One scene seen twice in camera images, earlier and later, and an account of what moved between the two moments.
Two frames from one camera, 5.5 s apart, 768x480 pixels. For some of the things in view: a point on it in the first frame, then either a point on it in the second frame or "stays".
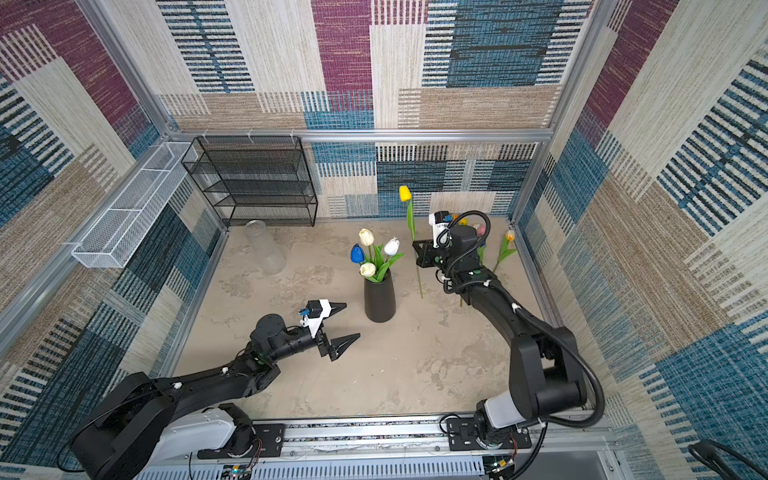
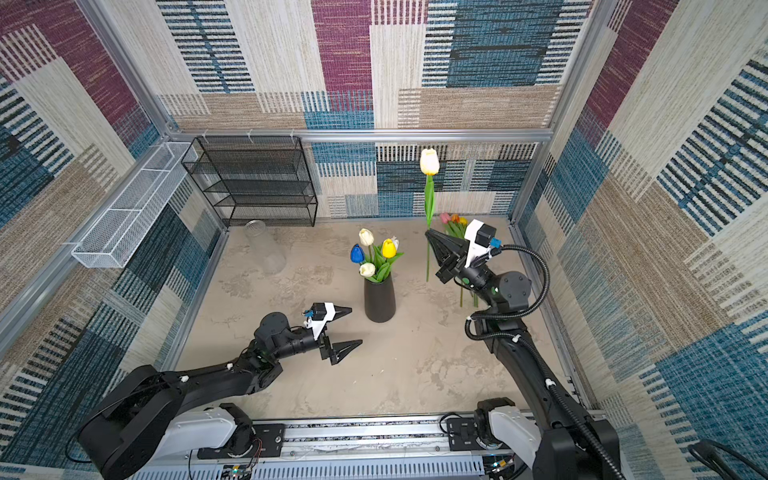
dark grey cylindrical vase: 380,300 stays
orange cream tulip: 505,251 to 429,162
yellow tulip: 405,193 to 388,248
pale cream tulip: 367,269 stays
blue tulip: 357,254 stays
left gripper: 332,348 stays
